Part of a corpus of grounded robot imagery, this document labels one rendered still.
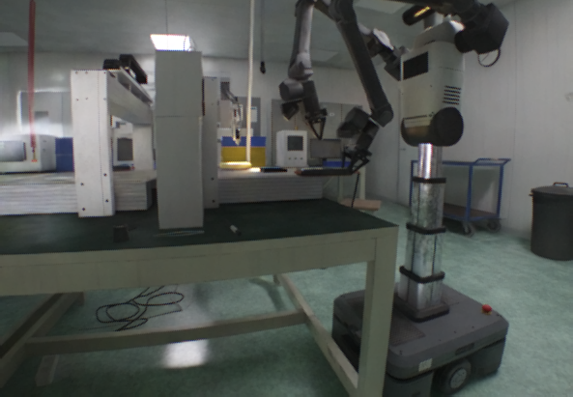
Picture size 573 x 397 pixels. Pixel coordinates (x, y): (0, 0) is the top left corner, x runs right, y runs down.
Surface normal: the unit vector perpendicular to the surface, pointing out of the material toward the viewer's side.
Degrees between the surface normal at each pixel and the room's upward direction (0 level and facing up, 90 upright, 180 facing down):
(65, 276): 90
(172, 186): 90
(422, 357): 45
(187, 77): 90
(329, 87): 90
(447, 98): 100
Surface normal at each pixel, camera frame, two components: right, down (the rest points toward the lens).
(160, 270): 0.29, 0.10
